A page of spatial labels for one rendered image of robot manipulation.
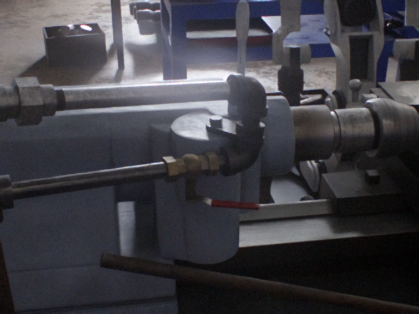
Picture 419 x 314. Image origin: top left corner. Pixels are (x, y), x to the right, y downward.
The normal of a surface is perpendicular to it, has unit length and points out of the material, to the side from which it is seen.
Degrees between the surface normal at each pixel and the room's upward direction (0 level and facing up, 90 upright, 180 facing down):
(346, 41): 66
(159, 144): 78
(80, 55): 90
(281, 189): 0
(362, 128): 59
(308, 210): 45
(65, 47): 90
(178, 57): 90
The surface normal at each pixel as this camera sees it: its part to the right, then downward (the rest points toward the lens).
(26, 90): 0.45, -0.18
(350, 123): 0.11, -0.36
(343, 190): 0.00, -0.89
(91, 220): 0.14, 0.11
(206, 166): 0.38, 0.04
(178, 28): 0.15, 0.45
